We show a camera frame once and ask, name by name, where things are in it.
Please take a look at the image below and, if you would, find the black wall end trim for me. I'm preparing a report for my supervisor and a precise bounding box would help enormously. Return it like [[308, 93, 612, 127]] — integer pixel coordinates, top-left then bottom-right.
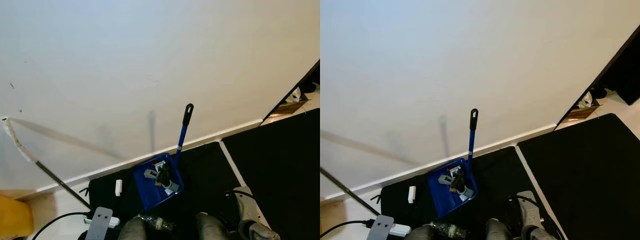
[[554, 22, 640, 127], [261, 59, 321, 122]]

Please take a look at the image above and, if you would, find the blue long-handled dustpan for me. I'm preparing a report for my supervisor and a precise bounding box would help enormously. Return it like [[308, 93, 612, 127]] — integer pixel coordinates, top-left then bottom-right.
[[427, 108, 480, 219], [132, 103, 195, 213]]

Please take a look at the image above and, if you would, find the yellow wheeled bin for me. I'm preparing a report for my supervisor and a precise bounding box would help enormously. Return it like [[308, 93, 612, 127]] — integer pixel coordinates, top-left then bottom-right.
[[0, 195, 35, 239]]

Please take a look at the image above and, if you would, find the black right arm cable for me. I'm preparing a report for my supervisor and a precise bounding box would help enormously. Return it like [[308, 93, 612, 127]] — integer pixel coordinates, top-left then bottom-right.
[[224, 188, 252, 202], [506, 194, 532, 207]]

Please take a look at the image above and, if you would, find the white broom with black pole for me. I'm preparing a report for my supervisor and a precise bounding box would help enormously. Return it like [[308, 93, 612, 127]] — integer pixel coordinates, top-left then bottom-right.
[[320, 166, 412, 239], [1, 116, 121, 230]]

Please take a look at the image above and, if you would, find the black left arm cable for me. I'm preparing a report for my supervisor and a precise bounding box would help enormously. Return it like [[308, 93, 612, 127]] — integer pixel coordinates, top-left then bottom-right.
[[320, 218, 374, 239], [31, 211, 92, 240]]

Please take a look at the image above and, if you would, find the grey robot right leg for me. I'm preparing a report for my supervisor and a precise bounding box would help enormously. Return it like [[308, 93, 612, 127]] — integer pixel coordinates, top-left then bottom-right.
[[484, 218, 514, 240], [194, 212, 232, 240]]

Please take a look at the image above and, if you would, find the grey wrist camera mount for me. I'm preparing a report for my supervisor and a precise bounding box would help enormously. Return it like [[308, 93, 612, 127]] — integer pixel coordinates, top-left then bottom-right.
[[232, 185, 262, 227], [366, 214, 396, 240], [517, 190, 544, 232], [85, 206, 115, 240]]

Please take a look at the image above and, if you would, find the clear plastic bottle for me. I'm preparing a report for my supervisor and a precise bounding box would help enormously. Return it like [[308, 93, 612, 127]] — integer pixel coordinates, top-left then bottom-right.
[[137, 214, 176, 233], [430, 221, 469, 240]]

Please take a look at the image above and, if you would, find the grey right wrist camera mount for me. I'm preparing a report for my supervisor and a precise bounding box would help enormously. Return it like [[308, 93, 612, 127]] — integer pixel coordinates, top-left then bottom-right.
[[232, 185, 262, 227], [517, 190, 544, 232]]

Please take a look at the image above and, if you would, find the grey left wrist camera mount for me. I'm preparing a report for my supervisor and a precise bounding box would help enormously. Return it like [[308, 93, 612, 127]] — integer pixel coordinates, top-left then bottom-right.
[[85, 206, 115, 240], [366, 214, 396, 240]]

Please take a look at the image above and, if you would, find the black crumpled cloth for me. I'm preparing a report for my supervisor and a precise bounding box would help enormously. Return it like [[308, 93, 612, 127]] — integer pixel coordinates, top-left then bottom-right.
[[155, 165, 174, 189], [449, 171, 467, 195]]

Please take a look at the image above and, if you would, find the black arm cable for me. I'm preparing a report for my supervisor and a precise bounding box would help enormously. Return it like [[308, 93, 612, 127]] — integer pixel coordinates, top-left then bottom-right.
[[320, 218, 374, 239], [506, 194, 532, 207], [224, 188, 252, 202], [31, 211, 92, 240]]

